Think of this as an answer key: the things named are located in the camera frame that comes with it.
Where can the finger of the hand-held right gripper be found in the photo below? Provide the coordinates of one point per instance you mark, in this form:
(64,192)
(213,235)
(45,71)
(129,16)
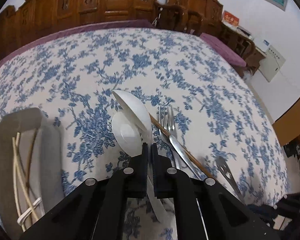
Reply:
(263,212)

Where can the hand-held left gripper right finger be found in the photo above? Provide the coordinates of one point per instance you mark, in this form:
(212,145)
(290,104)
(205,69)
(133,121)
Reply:
(156,165)

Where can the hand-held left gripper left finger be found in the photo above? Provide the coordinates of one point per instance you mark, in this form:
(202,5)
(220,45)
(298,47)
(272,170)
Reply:
(143,165)

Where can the white soup spoon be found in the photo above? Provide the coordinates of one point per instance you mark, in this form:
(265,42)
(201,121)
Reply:
(126,135)
(137,110)

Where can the grey slotted metal utensil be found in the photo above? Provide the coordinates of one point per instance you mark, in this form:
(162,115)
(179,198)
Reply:
(226,173)

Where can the grey metal tray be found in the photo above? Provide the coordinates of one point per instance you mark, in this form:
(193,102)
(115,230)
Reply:
(47,160)

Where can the light bamboo chopstick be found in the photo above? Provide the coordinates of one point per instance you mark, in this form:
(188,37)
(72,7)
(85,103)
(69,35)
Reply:
(15,180)
(25,180)

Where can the white plastic utensil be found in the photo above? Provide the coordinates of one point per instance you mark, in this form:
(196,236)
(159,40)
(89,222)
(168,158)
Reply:
(31,208)

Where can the steel fork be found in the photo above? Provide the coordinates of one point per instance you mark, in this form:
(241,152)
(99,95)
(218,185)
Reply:
(162,127)
(176,142)

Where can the brown wooden chopstick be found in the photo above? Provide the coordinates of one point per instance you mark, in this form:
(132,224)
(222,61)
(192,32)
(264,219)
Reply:
(187,155)

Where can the dark object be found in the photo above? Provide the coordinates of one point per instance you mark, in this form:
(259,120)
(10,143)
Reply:
(296,155)

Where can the brown wooden board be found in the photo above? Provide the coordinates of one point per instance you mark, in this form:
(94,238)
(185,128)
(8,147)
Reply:
(293,127)

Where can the blue floral tablecloth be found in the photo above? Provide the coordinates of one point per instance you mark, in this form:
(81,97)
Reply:
(190,67)

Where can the purple chair cushion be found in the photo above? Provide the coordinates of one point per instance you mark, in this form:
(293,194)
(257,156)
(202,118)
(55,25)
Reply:
(225,50)

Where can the wooden side table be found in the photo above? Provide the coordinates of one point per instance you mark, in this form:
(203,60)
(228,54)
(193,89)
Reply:
(260,53)

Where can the purple sofa cushion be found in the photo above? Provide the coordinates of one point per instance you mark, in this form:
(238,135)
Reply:
(65,31)

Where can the small white device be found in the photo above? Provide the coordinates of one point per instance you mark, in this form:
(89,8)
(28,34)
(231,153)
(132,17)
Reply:
(265,45)

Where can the red gift box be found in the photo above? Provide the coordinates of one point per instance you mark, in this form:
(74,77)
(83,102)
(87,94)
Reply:
(230,19)

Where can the carved wooden screen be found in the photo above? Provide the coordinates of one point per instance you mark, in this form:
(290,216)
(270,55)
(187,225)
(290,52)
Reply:
(90,2)

